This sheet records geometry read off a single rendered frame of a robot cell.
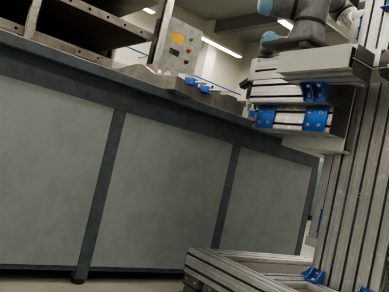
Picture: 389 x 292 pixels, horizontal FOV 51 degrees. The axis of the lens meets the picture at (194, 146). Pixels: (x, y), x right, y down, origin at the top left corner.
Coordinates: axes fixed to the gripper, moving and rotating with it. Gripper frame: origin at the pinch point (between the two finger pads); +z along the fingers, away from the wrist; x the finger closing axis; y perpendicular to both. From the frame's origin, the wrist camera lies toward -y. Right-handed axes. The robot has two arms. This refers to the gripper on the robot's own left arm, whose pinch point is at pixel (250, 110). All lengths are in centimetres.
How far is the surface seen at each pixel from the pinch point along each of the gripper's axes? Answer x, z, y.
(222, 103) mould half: -12.8, 0.8, -6.8
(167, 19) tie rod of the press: 1, -54, -80
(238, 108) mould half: -2.7, 0.3, -5.4
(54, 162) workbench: -83, 42, -15
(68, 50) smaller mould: -81, -1, -30
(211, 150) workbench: -14.9, 23.1, -5.3
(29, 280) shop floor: -79, 85, -19
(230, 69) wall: 670, -254, -615
